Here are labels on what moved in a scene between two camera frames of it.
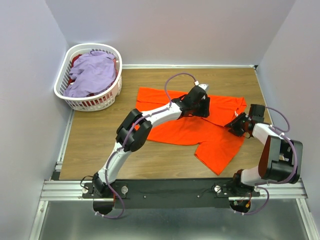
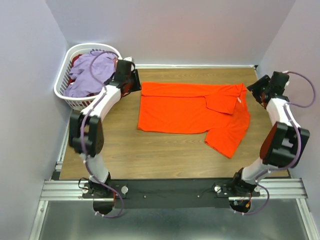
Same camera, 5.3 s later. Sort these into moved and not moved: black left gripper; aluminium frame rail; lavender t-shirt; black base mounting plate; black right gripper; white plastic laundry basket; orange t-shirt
Moved: black left gripper; orange t-shirt; black right gripper
Not moved: black base mounting plate; white plastic laundry basket; lavender t-shirt; aluminium frame rail
